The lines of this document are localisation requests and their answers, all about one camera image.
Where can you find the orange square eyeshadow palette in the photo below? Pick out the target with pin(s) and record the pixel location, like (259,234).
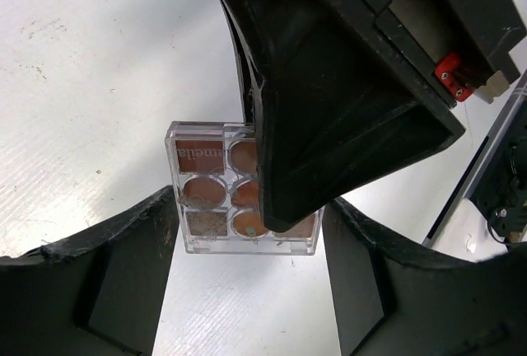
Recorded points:
(213,166)

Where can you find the black metal base rail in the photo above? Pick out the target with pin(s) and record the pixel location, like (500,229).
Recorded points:
(495,181)

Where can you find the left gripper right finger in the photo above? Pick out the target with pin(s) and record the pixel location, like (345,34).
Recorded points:
(393,296)

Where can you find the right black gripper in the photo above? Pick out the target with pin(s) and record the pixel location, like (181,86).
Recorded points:
(449,48)

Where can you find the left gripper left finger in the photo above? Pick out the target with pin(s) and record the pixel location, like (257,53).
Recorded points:
(97,292)

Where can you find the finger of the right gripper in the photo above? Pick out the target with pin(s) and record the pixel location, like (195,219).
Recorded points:
(334,103)

